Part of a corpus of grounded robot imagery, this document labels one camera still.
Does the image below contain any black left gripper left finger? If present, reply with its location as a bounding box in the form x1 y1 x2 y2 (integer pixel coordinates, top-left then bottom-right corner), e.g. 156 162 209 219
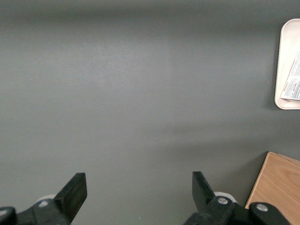
0 172 88 225

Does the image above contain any white plastic tray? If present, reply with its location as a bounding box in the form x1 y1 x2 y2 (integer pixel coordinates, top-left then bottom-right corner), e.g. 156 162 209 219
274 18 300 110

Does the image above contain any printed paper packet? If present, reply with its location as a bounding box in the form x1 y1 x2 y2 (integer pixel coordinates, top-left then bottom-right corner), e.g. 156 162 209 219
279 43 300 101

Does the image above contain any wooden box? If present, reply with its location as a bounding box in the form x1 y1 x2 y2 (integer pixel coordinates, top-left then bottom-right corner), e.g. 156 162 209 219
244 151 300 225

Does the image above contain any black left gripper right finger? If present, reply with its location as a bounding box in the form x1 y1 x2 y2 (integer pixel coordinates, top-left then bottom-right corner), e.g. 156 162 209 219
181 171 291 225

